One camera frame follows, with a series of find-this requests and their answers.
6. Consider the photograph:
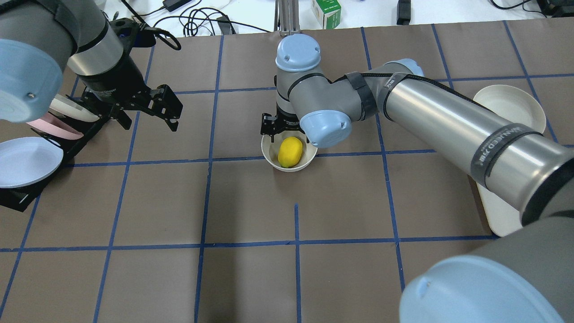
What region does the black dish rack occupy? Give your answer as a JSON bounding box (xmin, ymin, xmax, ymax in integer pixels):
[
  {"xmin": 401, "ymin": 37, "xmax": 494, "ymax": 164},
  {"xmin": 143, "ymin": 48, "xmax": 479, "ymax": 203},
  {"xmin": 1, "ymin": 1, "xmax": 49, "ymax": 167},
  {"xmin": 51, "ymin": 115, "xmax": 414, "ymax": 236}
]
[{"xmin": 1, "ymin": 91, "xmax": 132, "ymax": 212}]

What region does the white round plate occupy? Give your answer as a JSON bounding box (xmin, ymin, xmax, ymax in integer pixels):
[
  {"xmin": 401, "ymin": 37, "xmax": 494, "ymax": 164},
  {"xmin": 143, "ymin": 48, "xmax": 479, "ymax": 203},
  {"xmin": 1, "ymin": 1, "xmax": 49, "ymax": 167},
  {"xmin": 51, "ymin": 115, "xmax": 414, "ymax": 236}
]
[{"xmin": 473, "ymin": 84, "xmax": 547, "ymax": 133}]

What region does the green white carton box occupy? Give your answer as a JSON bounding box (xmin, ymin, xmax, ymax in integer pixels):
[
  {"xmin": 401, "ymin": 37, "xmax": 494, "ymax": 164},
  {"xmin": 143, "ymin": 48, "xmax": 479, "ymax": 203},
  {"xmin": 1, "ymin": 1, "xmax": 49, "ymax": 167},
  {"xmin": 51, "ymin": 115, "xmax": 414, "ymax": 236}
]
[{"xmin": 310, "ymin": 0, "xmax": 342, "ymax": 30}]

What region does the pink plate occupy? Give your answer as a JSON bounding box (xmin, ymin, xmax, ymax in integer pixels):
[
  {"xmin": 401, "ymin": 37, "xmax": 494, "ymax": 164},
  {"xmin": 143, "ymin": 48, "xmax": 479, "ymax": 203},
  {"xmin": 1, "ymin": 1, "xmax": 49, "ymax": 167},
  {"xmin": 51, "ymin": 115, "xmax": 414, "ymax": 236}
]
[{"xmin": 26, "ymin": 112, "xmax": 84, "ymax": 140}]

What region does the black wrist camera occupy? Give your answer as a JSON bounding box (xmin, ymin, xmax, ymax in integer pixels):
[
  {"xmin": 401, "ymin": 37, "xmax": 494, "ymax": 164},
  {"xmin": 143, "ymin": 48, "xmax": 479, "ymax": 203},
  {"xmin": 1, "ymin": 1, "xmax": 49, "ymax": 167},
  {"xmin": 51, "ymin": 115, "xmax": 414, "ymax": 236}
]
[{"xmin": 109, "ymin": 18, "xmax": 157, "ymax": 53}]

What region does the yellow lemon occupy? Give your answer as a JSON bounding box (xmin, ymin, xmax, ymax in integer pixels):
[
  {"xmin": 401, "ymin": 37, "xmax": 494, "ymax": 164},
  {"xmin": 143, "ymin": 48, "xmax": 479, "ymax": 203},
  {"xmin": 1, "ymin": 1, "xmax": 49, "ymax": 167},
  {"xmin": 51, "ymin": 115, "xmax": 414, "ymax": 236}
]
[{"xmin": 278, "ymin": 136, "xmax": 304, "ymax": 168}]

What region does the white rectangular tray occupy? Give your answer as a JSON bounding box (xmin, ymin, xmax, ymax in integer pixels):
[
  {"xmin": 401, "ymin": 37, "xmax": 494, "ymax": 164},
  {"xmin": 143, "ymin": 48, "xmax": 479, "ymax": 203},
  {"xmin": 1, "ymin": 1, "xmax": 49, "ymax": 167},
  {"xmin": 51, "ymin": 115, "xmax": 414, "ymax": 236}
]
[{"xmin": 477, "ymin": 184, "xmax": 523, "ymax": 237}]

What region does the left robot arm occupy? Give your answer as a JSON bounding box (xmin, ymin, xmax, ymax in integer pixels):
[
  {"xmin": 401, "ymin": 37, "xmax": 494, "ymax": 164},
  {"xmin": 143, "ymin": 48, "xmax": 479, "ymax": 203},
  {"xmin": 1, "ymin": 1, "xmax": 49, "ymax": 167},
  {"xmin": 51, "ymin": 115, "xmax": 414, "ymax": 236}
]
[{"xmin": 1, "ymin": 0, "xmax": 183, "ymax": 131}]

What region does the aluminium frame post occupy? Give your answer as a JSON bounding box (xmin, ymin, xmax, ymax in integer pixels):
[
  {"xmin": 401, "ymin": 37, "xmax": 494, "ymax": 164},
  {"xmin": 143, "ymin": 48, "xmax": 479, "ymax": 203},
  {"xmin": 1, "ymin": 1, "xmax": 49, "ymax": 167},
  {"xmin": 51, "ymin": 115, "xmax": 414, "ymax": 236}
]
[{"xmin": 274, "ymin": 0, "xmax": 301, "ymax": 37}]

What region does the black cable bundle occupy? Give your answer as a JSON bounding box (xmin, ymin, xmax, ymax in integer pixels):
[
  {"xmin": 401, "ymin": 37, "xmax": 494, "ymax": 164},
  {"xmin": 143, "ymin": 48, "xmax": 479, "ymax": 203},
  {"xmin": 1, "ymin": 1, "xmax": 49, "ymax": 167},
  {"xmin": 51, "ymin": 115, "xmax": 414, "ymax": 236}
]
[{"xmin": 130, "ymin": 0, "xmax": 272, "ymax": 40}]

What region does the white ceramic bowl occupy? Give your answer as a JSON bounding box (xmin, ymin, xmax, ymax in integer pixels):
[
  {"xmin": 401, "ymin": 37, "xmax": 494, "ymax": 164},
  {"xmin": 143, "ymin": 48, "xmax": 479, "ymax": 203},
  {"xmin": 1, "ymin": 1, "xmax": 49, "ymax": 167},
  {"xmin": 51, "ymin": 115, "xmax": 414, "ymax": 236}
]
[{"xmin": 261, "ymin": 131, "xmax": 318, "ymax": 172}]

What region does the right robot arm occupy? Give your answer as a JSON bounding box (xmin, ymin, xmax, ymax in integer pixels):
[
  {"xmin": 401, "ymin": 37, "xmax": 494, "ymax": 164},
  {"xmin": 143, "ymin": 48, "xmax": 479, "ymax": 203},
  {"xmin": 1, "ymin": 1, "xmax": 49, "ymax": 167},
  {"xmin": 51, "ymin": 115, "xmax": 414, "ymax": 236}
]
[{"xmin": 262, "ymin": 34, "xmax": 573, "ymax": 323}]

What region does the light blue plate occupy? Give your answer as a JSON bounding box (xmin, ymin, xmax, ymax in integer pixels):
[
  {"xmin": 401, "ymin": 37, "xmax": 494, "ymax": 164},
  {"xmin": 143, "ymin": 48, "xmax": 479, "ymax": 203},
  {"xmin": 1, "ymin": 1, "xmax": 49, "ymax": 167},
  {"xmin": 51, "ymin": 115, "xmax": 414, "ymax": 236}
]
[{"xmin": 0, "ymin": 137, "xmax": 64, "ymax": 189}]

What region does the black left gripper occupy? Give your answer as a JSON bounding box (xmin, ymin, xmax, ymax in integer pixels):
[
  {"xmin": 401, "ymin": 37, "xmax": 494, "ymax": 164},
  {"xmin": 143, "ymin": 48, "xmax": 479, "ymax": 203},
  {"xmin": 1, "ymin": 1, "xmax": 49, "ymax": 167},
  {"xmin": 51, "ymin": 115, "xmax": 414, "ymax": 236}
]
[{"xmin": 81, "ymin": 84, "xmax": 183, "ymax": 131}]

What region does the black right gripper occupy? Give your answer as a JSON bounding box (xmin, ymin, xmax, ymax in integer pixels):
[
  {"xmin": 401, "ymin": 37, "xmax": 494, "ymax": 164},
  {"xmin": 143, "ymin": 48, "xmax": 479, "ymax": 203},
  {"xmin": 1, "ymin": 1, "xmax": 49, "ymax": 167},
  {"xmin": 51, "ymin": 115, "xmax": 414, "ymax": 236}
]
[{"xmin": 261, "ymin": 112, "xmax": 305, "ymax": 136}]

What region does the cream plate in rack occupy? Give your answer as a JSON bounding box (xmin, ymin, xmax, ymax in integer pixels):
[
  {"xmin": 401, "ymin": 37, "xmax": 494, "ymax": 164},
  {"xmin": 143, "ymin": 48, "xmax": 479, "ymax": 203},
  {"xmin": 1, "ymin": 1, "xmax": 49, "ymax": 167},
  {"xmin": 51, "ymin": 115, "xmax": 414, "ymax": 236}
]
[{"xmin": 49, "ymin": 94, "xmax": 99, "ymax": 122}]

